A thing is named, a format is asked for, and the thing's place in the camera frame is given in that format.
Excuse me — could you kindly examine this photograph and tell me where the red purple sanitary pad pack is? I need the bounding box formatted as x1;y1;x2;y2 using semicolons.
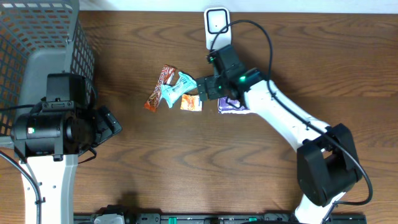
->
218;96;252;114

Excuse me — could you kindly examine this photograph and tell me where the small orange tissue pack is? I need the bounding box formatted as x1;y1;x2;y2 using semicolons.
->
180;94;203;111

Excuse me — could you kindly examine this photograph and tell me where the teal green wipes pack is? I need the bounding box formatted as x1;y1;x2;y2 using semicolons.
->
160;72;197;108

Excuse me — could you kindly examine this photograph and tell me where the red Top chocolate bar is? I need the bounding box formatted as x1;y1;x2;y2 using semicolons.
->
144;64;176;112

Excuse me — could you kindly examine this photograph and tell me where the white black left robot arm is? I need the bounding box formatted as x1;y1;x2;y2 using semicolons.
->
11;73;122;223

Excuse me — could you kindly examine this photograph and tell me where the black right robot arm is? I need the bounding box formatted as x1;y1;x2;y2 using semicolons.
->
197;45;364;223

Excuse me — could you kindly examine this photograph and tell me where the white barcode scanner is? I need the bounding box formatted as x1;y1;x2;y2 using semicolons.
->
203;7;232;50

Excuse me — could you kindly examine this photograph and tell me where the dark grey plastic basket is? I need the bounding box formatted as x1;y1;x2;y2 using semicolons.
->
1;0;95;149

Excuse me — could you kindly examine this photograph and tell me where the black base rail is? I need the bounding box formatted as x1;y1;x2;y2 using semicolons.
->
73;205;368;224

